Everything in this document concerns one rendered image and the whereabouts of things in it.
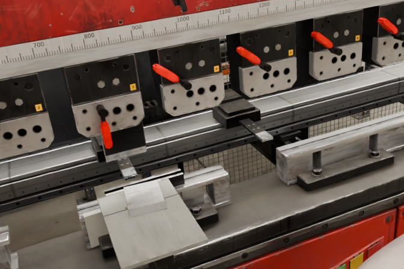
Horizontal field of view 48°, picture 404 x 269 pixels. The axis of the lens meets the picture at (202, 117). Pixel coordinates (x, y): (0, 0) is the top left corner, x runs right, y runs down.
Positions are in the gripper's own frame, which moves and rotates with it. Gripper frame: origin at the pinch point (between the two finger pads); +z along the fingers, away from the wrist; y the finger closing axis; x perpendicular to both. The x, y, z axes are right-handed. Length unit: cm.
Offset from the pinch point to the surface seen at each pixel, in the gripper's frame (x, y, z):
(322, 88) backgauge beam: 54, 43, 86
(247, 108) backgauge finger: 43, 12, 69
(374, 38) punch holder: 30, 47, 50
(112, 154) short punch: 23, -28, 45
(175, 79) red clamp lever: 22.5, -7.4, 30.6
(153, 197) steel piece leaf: 13, -23, 53
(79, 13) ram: 30.5, -20.4, 12.0
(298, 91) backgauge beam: 56, 35, 84
